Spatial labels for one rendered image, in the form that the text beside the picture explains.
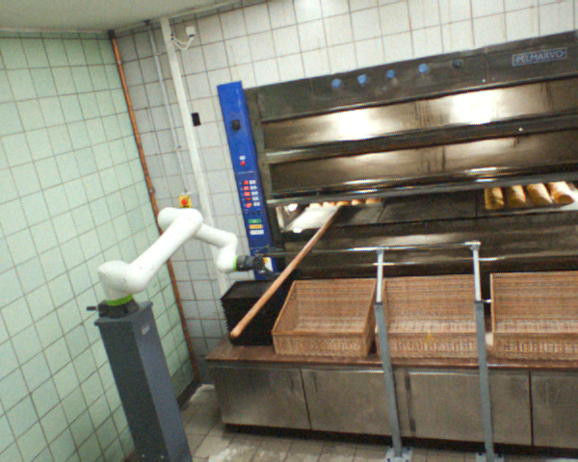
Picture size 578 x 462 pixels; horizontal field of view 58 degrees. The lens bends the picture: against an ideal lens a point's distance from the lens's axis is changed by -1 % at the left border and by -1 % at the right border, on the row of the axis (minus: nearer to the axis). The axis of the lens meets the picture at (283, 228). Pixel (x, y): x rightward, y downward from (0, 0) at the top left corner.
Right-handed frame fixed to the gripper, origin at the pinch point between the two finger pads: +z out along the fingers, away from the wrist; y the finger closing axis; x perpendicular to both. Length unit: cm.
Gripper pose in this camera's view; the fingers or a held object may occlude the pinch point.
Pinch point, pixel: (282, 262)
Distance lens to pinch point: 281.5
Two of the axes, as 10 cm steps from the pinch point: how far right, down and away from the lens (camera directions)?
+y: 1.7, 9.5, 2.6
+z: 9.3, -0.6, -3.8
